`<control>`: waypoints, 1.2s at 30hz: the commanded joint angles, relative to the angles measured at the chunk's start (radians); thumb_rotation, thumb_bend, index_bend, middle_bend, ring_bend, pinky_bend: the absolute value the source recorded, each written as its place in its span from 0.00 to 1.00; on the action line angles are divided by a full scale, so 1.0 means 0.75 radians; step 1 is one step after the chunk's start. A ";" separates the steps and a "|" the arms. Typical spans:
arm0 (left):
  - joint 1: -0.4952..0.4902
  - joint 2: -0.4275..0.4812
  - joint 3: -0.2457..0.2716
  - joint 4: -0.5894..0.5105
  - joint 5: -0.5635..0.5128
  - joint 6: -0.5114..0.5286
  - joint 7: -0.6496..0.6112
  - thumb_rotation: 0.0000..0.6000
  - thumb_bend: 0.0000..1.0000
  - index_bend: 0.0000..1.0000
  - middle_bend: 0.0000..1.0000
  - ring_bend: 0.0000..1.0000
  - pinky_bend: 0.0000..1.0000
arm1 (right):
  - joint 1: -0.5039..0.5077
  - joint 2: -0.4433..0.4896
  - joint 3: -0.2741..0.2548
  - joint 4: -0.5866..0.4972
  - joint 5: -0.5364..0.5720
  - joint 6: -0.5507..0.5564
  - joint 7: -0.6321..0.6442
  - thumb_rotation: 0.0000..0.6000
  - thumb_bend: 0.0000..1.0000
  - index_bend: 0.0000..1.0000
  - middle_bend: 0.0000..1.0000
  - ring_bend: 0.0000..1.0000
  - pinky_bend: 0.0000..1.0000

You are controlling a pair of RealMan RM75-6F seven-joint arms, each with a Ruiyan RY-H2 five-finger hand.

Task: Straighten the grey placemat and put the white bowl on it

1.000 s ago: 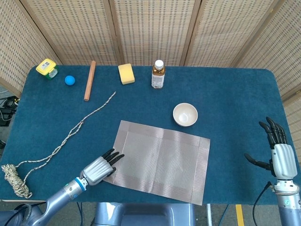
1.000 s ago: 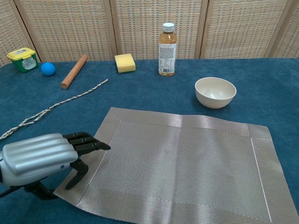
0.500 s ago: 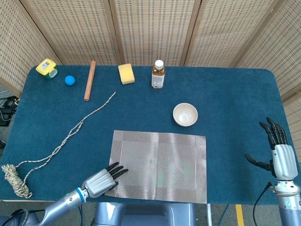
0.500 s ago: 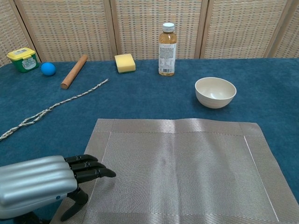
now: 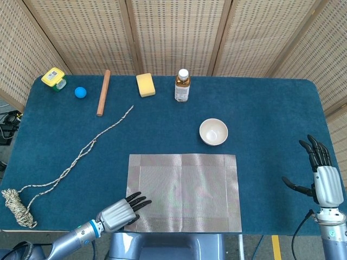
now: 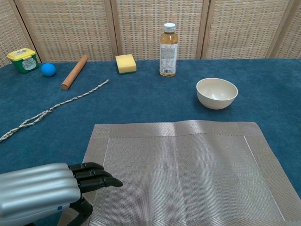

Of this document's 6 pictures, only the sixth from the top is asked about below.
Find yellow sponge block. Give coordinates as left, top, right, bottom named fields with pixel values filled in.
left=115, top=54, right=137, bottom=75

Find blue ball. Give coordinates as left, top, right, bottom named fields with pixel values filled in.
left=41, top=63, right=57, bottom=77

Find twisted beige rope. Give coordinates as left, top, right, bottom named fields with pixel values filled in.
left=0, top=79, right=110, bottom=143

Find woven bamboo folding screen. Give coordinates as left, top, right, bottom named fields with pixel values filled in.
left=0, top=0, right=301, bottom=69

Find white ceramic bowl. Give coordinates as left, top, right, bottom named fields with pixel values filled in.
left=196, top=78, right=239, bottom=111

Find wooden rolling pin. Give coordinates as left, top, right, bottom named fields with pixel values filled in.
left=61, top=55, right=89, bottom=91

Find green container yellow lid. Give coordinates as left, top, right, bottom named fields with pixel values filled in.
left=7, top=48, right=40, bottom=74

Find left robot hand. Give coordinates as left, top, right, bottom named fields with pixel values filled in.
left=0, top=161, right=124, bottom=226

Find gray woven placemat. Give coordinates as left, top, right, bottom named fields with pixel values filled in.
left=57, top=119, right=301, bottom=226

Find blue table cloth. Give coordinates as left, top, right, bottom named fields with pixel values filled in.
left=0, top=58, right=301, bottom=226

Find amber drink bottle white cap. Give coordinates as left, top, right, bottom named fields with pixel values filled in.
left=159, top=23, right=177, bottom=77

